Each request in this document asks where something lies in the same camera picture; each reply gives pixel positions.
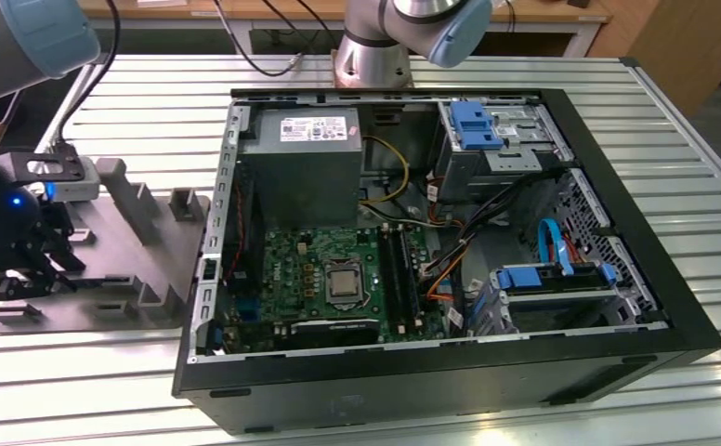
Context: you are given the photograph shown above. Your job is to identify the silver metal drive cage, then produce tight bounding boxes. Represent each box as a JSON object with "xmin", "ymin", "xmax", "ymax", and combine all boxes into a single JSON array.
[{"xmin": 437, "ymin": 99, "xmax": 576, "ymax": 201}]

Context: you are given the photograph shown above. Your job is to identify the orange wires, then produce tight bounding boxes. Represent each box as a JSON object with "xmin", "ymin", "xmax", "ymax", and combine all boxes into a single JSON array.
[{"xmin": 425, "ymin": 273, "xmax": 461, "ymax": 303}]

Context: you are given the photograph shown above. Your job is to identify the black cable bundle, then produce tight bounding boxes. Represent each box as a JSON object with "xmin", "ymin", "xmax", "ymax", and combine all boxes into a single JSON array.
[{"xmin": 421, "ymin": 169, "xmax": 564, "ymax": 280}]

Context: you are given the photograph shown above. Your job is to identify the CPU socket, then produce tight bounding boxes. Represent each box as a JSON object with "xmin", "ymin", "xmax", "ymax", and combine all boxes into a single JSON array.
[{"xmin": 320, "ymin": 257, "xmax": 375, "ymax": 310}]

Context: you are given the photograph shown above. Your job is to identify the yellow wire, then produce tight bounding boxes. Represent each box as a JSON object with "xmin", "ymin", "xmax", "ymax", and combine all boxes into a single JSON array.
[{"xmin": 360, "ymin": 134, "xmax": 412, "ymax": 205}]

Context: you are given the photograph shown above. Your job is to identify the wooden desk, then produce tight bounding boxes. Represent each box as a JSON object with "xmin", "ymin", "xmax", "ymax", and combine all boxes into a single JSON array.
[{"xmin": 78, "ymin": 0, "xmax": 613, "ymax": 57}]

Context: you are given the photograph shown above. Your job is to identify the black PC case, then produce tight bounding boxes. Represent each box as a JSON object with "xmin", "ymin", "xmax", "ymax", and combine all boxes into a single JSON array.
[{"xmin": 171, "ymin": 85, "xmax": 721, "ymax": 438}]

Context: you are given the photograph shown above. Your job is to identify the hard disk in blue carrier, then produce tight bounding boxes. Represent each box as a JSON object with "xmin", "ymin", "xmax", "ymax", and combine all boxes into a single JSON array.
[{"xmin": 493, "ymin": 262, "xmax": 620, "ymax": 294}]

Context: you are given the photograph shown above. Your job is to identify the grey parts rack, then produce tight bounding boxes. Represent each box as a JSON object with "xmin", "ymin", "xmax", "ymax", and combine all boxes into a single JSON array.
[{"xmin": 0, "ymin": 156, "xmax": 213, "ymax": 336}]

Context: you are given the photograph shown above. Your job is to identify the blue flat data cable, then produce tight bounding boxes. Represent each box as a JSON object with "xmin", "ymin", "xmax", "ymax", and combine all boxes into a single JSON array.
[{"xmin": 537, "ymin": 217, "xmax": 576, "ymax": 278}]

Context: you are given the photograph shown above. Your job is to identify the grey power supply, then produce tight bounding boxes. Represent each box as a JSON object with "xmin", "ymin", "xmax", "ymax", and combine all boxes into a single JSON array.
[{"xmin": 236, "ymin": 105, "xmax": 365, "ymax": 229}]

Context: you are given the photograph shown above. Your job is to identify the red black twisted wire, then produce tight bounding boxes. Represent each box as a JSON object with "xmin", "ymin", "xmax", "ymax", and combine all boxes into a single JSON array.
[{"xmin": 220, "ymin": 183, "xmax": 248, "ymax": 284}]

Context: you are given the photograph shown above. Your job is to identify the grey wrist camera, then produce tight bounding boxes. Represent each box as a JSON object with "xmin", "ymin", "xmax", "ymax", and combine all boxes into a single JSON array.
[{"xmin": 0, "ymin": 151, "xmax": 100, "ymax": 204}]

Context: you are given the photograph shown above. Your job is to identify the black graphics card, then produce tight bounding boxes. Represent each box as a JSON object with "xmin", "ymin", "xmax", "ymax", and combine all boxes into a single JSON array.
[{"xmin": 289, "ymin": 317, "xmax": 381, "ymax": 348}]

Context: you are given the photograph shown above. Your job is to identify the black camera cable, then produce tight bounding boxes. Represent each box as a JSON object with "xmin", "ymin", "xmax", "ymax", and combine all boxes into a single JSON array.
[{"xmin": 56, "ymin": 0, "xmax": 124, "ymax": 157}]

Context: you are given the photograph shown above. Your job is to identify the silver CPU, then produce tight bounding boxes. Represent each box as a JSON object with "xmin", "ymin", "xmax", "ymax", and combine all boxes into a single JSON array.
[{"xmin": 325, "ymin": 268, "xmax": 365, "ymax": 298}]

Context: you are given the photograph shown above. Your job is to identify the metal disk bay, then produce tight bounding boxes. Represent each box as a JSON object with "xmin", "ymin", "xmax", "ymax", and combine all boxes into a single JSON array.
[{"xmin": 487, "ymin": 278, "xmax": 647, "ymax": 335}]

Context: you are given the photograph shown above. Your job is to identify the green motherboard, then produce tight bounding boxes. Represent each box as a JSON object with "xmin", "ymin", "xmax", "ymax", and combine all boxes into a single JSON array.
[{"xmin": 217, "ymin": 222, "xmax": 461, "ymax": 354}]

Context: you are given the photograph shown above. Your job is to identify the wooden cabinet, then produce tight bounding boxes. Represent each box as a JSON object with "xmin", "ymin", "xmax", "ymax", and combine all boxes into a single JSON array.
[{"xmin": 587, "ymin": 0, "xmax": 721, "ymax": 117}]

